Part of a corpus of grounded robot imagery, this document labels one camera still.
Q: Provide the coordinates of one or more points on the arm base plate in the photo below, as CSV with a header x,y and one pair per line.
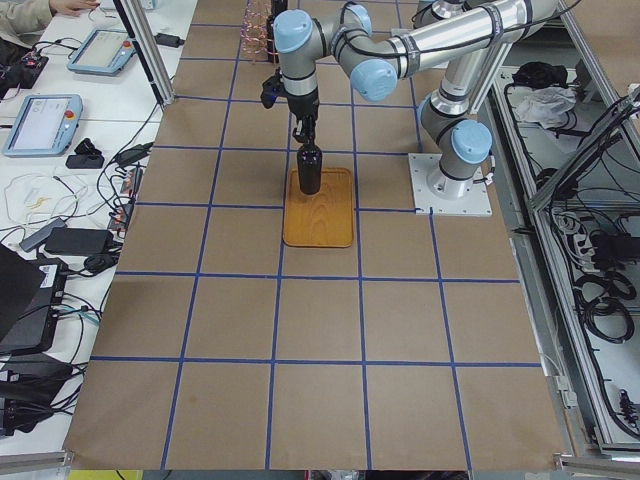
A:
x,y
434,193

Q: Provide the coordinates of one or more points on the teach pendant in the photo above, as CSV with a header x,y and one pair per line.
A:
x,y
105,52
45,126

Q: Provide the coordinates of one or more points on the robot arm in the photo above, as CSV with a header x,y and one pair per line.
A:
x,y
444,32

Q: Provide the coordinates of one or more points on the teach pendant near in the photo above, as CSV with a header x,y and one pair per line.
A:
x,y
45,126

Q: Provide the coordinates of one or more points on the black power adapter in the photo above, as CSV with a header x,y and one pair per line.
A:
x,y
78,241

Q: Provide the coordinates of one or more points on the wooden tray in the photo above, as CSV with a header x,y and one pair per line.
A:
x,y
322,220

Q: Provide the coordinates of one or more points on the aluminium frame post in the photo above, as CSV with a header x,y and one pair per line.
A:
x,y
137,26

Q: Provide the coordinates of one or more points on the copper wire bottle basket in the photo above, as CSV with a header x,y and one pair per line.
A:
x,y
254,38

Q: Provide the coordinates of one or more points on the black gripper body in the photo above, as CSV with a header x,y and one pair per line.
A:
x,y
303,105

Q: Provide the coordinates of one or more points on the teach pendant far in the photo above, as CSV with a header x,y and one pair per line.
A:
x,y
105,52

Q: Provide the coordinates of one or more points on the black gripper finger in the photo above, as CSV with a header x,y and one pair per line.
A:
x,y
304,131

